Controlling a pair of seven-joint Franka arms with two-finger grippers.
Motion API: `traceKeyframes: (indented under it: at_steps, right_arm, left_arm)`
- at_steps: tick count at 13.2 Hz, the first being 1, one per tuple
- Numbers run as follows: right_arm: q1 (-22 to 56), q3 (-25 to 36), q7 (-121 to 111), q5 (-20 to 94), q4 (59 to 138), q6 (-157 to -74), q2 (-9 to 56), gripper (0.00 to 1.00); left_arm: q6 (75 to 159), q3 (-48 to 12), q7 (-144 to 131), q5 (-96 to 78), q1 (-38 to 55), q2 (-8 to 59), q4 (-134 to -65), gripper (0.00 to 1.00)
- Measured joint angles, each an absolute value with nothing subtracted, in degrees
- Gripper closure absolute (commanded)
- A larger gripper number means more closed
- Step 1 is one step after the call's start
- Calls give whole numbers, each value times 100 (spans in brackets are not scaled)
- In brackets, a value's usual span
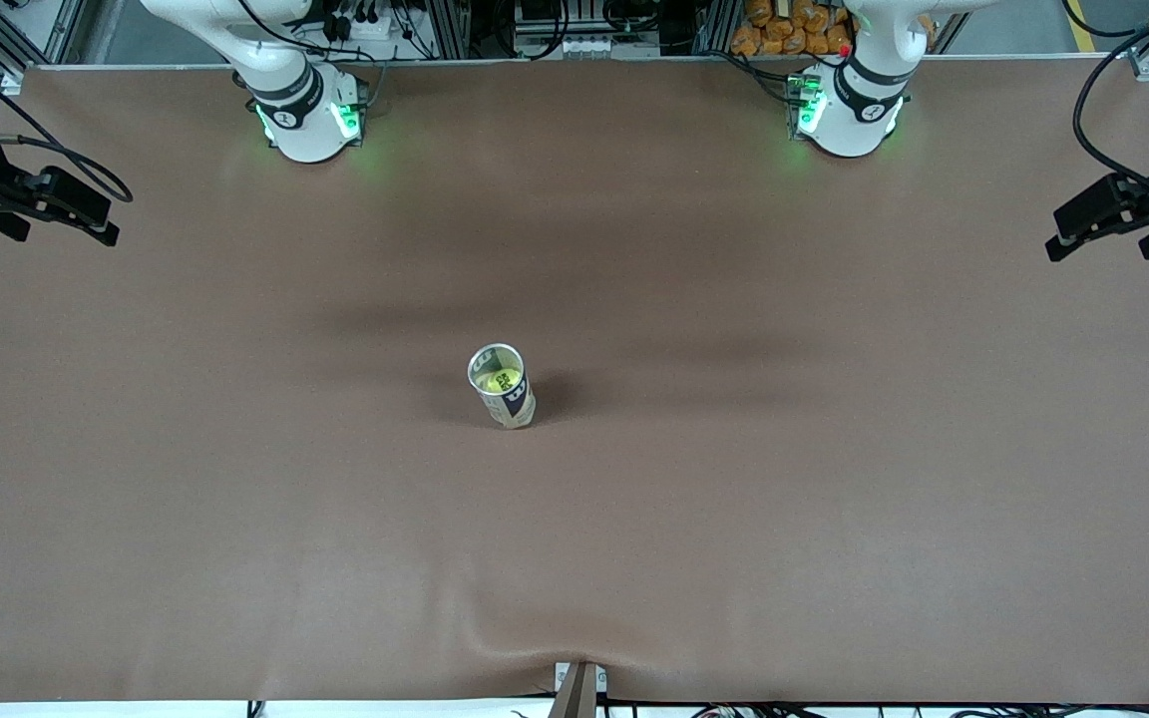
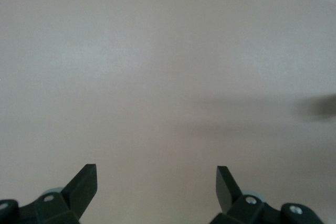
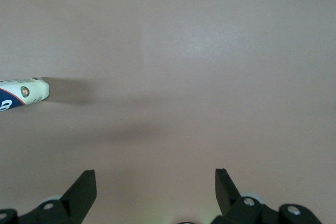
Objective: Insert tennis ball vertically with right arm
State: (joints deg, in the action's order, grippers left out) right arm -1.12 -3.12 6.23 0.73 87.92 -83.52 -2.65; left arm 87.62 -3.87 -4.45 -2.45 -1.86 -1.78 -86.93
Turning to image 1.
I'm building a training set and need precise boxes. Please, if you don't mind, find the brown table mat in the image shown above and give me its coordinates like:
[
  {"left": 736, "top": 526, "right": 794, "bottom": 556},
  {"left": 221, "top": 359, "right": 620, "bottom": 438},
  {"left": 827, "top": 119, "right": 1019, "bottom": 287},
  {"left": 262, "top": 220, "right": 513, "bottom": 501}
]
[{"left": 0, "top": 55, "right": 1149, "bottom": 705}]

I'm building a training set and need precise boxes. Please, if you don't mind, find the white power strip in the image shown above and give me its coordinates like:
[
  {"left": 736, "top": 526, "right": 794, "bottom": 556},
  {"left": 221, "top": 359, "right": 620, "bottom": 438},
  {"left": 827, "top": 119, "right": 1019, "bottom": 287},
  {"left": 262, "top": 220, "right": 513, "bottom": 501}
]
[
  {"left": 557, "top": 36, "right": 661, "bottom": 59},
  {"left": 320, "top": 0, "right": 406, "bottom": 46}
]

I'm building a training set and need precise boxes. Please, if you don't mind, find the metal table edge bracket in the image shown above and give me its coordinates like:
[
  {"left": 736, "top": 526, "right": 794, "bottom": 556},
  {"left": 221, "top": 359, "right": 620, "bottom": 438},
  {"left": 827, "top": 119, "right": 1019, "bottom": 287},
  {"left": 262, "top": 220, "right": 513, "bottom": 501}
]
[{"left": 553, "top": 660, "right": 609, "bottom": 718}]

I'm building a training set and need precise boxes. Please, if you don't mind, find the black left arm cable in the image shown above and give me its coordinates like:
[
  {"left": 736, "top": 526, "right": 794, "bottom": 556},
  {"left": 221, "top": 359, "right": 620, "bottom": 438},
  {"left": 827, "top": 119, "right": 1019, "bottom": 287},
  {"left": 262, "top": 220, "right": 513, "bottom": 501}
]
[{"left": 1061, "top": 0, "right": 1149, "bottom": 185}]

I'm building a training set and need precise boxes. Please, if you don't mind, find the clear plastic tennis ball can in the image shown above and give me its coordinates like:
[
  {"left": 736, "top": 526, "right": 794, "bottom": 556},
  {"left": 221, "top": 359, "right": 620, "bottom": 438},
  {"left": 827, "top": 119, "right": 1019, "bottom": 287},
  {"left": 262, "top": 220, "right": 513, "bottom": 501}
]
[{"left": 467, "top": 343, "right": 538, "bottom": 431}]

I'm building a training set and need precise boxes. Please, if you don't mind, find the orange packets pile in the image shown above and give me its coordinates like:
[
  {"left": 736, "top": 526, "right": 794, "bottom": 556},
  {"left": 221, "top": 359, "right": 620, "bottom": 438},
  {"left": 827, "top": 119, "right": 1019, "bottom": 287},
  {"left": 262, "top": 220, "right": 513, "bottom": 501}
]
[{"left": 730, "top": 0, "right": 860, "bottom": 57}]

